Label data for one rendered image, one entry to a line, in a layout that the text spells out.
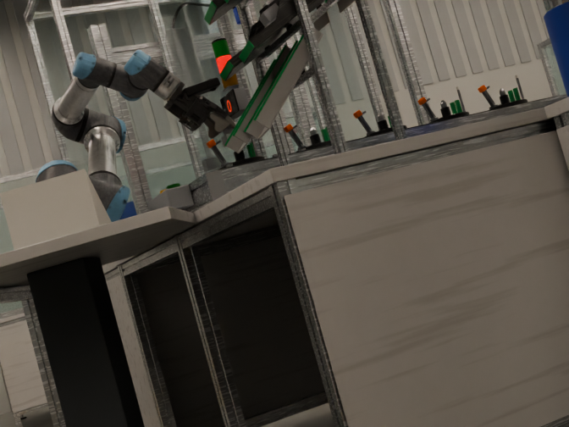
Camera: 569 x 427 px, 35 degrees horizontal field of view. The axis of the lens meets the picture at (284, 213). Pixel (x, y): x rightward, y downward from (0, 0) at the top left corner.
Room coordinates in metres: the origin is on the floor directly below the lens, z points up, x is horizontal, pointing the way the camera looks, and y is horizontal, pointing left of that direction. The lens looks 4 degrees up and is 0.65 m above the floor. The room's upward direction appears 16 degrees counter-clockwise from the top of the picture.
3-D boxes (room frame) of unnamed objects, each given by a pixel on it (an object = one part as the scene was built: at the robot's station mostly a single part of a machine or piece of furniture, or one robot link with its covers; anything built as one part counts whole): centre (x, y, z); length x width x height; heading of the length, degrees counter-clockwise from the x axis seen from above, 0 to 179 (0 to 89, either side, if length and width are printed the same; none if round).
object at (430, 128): (2.83, -0.36, 0.91); 1.24 x 0.33 x 0.10; 115
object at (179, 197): (2.62, 0.31, 0.93); 0.21 x 0.07 x 0.06; 25
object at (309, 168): (2.82, -0.32, 0.84); 1.50 x 1.41 x 0.03; 25
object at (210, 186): (2.82, 0.33, 0.91); 0.89 x 0.06 x 0.11; 25
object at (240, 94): (2.85, 0.05, 1.29); 0.12 x 0.05 x 0.25; 25
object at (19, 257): (2.46, 0.57, 0.84); 0.90 x 0.70 x 0.03; 177
